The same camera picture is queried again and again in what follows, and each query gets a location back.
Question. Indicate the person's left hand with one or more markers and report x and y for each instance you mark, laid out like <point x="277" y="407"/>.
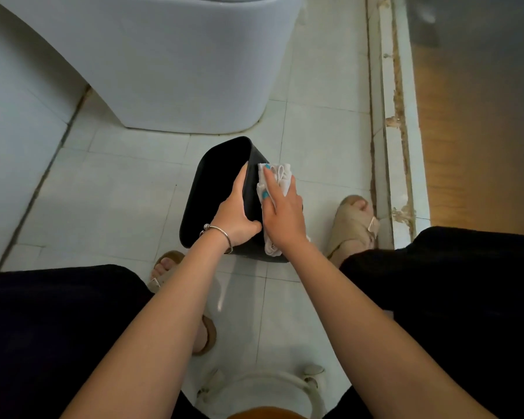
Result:
<point x="233" y="220"/>

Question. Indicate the person's right hand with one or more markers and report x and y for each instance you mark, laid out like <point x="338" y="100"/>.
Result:
<point x="284" y="222"/>

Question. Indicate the black plastic waste bin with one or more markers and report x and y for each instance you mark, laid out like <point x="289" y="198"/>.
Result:
<point x="214" y="187"/>

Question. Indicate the white cleaning cloth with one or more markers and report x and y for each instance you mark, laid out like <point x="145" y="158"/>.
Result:
<point x="281" y="174"/>

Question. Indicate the person's right forearm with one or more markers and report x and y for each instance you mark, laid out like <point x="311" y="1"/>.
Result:
<point x="384" y="340"/>

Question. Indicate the person's left forearm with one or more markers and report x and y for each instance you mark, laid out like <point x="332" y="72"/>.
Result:
<point x="153" y="336"/>

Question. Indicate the person's right beige sandal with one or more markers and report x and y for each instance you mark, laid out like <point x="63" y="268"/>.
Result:
<point x="351" y="231"/>

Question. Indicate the person's beige sandal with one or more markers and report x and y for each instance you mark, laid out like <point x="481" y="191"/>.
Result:
<point x="205" y="331"/>
<point x="351" y="231"/>

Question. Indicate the person's left beige sandal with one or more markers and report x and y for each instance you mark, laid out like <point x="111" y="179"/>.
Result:
<point x="205" y="331"/>

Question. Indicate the person's black trousers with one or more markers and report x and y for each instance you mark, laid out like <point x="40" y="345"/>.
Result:
<point x="48" y="340"/>

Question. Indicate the white door threshold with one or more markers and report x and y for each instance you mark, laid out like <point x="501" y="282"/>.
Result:
<point x="393" y="148"/>

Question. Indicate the white toilet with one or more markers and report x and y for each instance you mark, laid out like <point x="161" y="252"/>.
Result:
<point x="166" y="61"/>

